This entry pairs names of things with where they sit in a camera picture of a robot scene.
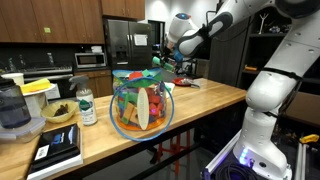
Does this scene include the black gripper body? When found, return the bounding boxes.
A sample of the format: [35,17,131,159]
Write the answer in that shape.
[161,43,177,61]

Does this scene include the green block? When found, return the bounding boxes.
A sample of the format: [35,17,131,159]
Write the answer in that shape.
[151,55,175,72]

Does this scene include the clear bag of colourful blocks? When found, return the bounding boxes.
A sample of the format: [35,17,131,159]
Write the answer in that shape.
[109,68,175,143]

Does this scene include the red plate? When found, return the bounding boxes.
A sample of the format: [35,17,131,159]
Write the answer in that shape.
[171,77,194,88]

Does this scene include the white cloth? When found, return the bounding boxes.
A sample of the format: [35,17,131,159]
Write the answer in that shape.
[164,82,176,94]

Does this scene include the white paper sheet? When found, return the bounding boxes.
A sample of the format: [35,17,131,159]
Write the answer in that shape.
[133,34,148,47]

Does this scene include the grey crumpled cloth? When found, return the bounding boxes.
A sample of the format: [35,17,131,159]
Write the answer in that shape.
[185,78,202,90]

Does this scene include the stainless steel refrigerator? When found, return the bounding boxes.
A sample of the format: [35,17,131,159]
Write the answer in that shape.
[103,18,154,72]

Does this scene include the white box on microwave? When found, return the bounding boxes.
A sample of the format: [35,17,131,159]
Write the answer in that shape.
[90,45,104,54]

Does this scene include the brown wooden base cabinet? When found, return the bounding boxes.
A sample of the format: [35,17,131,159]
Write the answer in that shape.
[73,69,114,99]

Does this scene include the silver microwave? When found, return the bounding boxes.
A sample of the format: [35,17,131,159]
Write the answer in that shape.
[74,52,108,70]

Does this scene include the red stool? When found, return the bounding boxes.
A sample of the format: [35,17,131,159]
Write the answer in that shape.
[156,129,193,177]

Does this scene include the white spray bottle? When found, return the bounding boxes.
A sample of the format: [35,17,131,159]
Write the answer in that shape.
[68,75,99,127]

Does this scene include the yellow-green bowl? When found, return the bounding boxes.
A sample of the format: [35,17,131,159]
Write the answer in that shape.
[40,100,80,125]

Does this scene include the black stove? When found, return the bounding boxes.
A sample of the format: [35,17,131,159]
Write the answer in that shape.
[19,65,77,100]

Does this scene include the white plate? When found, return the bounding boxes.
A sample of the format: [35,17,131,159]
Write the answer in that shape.
[21,83,57,98]

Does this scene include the yellow sponge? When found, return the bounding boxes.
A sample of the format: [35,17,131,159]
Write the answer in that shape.
[19,78,52,95]

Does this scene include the black book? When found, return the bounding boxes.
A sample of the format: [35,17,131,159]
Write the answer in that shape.
[28,123,82,174]

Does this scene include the white tub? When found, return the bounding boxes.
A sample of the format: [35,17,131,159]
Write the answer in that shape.
[23,92,48,119]

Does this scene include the white cup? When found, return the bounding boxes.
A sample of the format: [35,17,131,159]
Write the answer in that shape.
[1,73,26,87]

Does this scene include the clear plastic lidded container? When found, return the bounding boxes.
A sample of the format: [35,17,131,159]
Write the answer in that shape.
[0,117,47,145]

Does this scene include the dark translucent jar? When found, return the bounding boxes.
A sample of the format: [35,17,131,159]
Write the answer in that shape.
[0,77,32,130]

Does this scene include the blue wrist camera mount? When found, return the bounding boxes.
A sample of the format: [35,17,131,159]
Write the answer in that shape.
[173,49,185,63]

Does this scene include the brown wooden wall cabinets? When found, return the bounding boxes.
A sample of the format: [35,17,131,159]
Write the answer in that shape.
[0,0,146,45]

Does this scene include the black coiled cables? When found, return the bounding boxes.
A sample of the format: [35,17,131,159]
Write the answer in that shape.
[214,161,259,180]

